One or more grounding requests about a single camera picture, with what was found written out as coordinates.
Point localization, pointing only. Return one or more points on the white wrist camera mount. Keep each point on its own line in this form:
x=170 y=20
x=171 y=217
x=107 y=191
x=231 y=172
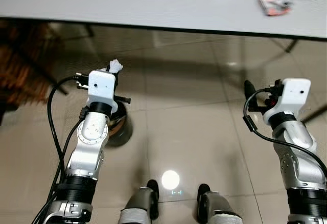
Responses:
x=294 y=96
x=100 y=89

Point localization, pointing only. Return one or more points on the black round rubbish bin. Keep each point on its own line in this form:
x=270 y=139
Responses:
x=121 y=127

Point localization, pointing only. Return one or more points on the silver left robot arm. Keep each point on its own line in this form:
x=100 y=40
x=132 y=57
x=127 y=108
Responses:
x=87 y=152

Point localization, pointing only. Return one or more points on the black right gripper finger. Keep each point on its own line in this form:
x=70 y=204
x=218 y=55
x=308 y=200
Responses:
x=250 y=91

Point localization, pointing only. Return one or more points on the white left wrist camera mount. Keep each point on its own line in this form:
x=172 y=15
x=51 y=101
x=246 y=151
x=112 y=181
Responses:
x=100 y=89

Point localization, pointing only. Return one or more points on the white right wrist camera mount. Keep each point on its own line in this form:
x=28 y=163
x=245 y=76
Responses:
x=294 y=96

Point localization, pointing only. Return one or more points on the black table leg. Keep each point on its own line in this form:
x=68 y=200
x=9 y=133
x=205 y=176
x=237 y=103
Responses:
x=314 y=114
x=292 y=45

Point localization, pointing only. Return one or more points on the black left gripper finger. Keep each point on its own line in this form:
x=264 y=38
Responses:
x=117 y=76

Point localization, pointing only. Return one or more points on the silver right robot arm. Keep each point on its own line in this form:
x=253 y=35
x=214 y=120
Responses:
x=301 y=168

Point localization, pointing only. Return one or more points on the white tissue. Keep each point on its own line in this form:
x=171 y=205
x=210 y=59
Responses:
x=115 y=66

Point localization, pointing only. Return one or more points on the red and white packet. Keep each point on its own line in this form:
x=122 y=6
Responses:
x=273 y=4

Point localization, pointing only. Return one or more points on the brown wooden slat rack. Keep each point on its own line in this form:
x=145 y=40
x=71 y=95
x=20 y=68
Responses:
x=20 y=60

